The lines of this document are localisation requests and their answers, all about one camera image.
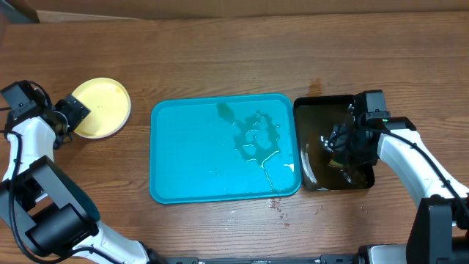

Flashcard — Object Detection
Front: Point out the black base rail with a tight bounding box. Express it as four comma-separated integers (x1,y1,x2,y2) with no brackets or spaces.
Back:
166,254,366,264

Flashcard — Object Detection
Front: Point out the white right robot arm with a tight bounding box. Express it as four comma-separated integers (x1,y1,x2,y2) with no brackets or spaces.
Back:
322,90,468,264

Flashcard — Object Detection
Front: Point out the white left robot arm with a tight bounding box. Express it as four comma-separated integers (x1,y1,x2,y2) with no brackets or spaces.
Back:
1,80,165,264

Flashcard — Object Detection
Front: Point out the white plate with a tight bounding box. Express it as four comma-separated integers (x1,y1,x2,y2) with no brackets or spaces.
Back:
75,113,130,139

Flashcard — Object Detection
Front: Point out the yellow plate with sauce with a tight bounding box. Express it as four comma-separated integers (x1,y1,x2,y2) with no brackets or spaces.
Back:
70,77,132,138

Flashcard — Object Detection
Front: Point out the teal plastic tray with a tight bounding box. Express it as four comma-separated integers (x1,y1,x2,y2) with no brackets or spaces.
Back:
149,93,301,205

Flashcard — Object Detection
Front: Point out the dark object top left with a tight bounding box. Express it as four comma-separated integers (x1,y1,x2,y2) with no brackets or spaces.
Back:
1,0,40,23

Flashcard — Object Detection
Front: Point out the black water tray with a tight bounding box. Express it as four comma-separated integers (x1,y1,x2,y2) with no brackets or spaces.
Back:
294,95,374,191

